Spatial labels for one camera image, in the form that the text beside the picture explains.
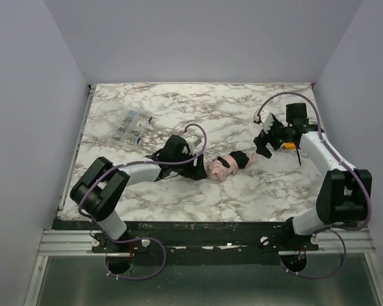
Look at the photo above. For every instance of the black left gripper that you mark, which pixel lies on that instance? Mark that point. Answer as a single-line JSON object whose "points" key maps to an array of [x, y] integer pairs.
{"points": [[193, 169]]}

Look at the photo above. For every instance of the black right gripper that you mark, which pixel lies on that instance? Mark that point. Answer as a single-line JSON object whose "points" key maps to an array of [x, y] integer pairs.
{"points": [[269, 138]]}

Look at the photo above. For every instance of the pink folding umbrella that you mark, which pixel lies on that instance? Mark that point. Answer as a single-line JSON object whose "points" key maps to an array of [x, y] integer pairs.
{"points": [[223, 166]]}

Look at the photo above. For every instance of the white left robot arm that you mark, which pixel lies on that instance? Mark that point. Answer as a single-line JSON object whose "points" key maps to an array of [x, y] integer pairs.
{"points": [[99, 190]]}

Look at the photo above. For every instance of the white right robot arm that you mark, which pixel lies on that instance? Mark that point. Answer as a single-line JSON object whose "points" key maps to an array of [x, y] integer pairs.
{"points": [[344, 196]]}

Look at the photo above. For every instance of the small white orange object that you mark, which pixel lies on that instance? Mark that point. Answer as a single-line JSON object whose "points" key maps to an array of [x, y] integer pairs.
{"points": [[292, 146]]}

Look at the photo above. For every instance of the clear plastic organizer box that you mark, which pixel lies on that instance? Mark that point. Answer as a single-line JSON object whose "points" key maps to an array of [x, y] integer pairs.
{"points": [[130, 126]]}

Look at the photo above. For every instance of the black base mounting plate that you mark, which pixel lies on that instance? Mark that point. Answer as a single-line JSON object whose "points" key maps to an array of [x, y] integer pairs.
{"points": [[150, 243]]}

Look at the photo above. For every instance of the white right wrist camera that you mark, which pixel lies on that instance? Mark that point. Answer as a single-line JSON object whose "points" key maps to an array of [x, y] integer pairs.
{"points": [[266, 122]]}

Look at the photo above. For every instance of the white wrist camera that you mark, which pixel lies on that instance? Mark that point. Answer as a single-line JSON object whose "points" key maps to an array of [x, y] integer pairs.
{"points": [[266, 122], [193, 142]]}

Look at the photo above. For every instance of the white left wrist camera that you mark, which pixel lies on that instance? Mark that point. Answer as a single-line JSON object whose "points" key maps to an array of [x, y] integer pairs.
{"points": [[193, 142]]}

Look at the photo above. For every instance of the aluminium frame rail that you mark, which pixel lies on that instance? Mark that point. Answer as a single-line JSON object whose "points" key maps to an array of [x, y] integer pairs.
{"points": [[340, 272]]}

